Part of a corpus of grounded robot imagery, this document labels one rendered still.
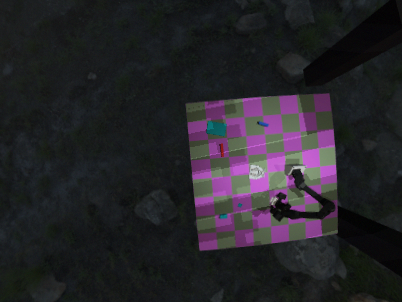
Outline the teal flat rectangular plate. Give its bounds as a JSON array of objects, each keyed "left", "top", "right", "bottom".
[{"left": 206, "top": 121, "right": 227, "bottom": 136}]

